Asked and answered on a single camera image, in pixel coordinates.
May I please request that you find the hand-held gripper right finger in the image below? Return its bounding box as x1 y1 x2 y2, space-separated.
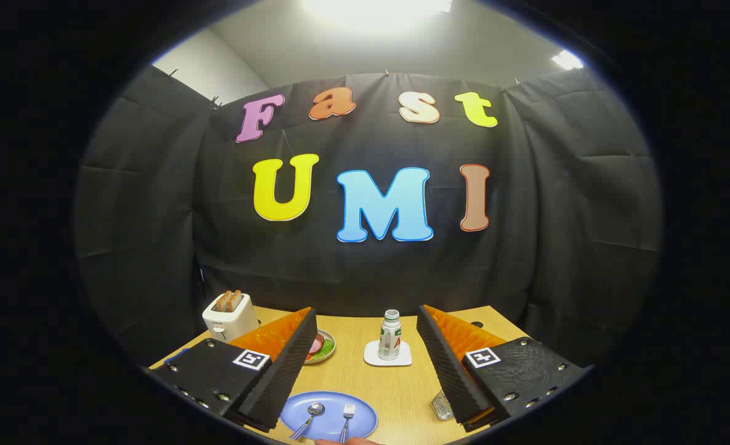
417 304 588 433

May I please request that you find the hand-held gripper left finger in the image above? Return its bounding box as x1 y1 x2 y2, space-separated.
145 307 318 433

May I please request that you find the spoon with checkered handle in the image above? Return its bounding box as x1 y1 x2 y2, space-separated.
289 402 326 441

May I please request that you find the fork with checkered handle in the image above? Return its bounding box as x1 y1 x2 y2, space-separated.
339 404 356 443

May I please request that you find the beige oval food plate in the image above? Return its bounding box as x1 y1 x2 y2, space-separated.
303 331 336 365

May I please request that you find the white bottle with green cap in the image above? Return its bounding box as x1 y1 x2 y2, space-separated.
378 310 402 361

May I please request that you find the blue plate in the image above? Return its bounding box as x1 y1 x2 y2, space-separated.
279 391 378 442

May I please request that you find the white toaster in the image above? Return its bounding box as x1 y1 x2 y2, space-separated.
202 290 260 342

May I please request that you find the white coaster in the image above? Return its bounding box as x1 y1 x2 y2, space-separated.
363 339 413 367

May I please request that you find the small ceiling light panel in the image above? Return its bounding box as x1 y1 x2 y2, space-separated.
551 49 585 70

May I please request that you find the large ceiling light panel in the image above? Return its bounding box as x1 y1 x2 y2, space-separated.
302 0 453 28

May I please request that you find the metal wire basket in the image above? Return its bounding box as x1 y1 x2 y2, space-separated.
431 389 455 421

